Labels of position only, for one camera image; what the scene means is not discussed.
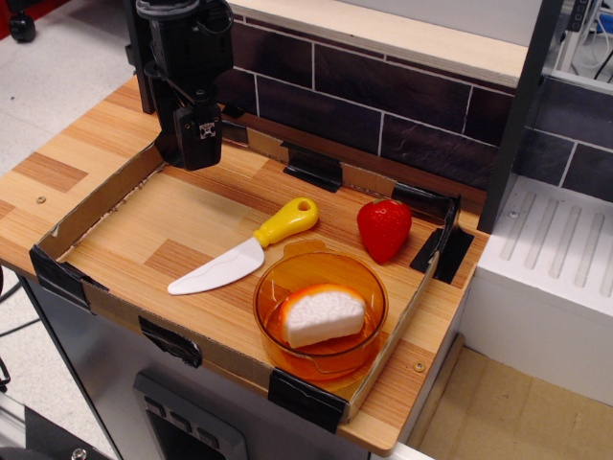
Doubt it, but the white ribbed sink drainboard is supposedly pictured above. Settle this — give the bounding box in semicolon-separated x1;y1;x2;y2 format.
460;176;612;404

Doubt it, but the black caster wheel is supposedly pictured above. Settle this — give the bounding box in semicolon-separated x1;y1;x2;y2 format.
9;11;36;43

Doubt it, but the light wood shelf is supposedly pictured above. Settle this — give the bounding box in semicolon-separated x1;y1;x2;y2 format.
230;0;528;88

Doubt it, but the white orange toy sushi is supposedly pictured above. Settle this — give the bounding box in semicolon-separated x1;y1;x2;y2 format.
278;284;366;349

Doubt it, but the yellow white toy knife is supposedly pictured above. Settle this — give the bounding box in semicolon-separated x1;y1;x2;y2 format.
167;197;319;296

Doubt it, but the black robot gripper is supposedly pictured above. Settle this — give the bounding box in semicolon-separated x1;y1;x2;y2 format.
135;1;234;171

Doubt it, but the dark grey right post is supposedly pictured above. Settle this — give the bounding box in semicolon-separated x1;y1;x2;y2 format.
478;0;563;234

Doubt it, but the orange transparent plastic pot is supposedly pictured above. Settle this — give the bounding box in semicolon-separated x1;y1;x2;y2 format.
253;240;388;380

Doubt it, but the red toy strawberry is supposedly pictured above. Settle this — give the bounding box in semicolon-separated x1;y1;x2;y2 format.
356;198;412;264

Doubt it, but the grey oven control panel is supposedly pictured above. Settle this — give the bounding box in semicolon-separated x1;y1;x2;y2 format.
133;374;248;459

